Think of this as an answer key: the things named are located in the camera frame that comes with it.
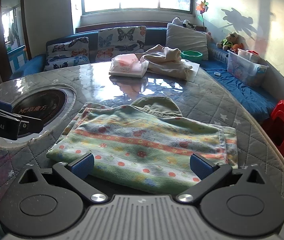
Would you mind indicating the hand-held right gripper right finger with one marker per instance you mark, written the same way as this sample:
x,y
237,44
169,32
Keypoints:
x,y
201,167

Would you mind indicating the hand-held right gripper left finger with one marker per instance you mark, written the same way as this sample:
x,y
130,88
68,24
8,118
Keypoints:
x,y
83,166

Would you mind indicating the striped floral child jacket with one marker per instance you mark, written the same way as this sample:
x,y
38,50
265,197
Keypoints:
x,y
137,140

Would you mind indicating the round black built-in hob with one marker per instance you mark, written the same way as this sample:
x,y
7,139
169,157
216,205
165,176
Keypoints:
x,y
49,102

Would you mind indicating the grey quilted table cover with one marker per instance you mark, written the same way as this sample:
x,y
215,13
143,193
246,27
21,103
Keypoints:
x,y
244,130

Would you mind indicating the blue sofa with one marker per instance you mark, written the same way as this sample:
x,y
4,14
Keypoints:
x,y
244,92

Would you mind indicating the small white box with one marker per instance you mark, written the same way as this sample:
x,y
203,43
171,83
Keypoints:
x,y
216,73

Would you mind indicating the white paper sheet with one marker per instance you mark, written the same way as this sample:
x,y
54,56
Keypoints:
x,y
193,70

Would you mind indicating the clear plastic storage box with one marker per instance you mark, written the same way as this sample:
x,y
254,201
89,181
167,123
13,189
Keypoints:
x,y
241,70

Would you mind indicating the beige clothing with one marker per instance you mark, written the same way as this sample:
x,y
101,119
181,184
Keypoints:
x,y
167,65

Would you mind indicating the pink tissue pack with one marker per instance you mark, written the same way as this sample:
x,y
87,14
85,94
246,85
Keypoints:
x,y
127,66

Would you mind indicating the green plastic bowl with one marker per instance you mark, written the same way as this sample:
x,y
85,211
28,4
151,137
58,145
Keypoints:
x,y
191,55

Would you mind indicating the orange toy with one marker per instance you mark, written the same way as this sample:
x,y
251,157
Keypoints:
x,y
236,47

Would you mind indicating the large butterfly print cushion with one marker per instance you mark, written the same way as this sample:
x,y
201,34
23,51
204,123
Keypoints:
x,y
122,40

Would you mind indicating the teddy bear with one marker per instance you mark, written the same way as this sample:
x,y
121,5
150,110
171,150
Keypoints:
x,y
228,41

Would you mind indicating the grey pillow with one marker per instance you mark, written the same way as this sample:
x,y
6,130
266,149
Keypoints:
x,y
186,38

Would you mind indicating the pink plush toy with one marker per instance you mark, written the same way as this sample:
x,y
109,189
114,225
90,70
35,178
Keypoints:
x,y
208,36

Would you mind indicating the panda plush toy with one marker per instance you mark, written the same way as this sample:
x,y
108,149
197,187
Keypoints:
x,y
188,24

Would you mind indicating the colourful pinwheel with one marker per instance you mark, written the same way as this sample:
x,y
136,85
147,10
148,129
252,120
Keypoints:
x,y
201,6

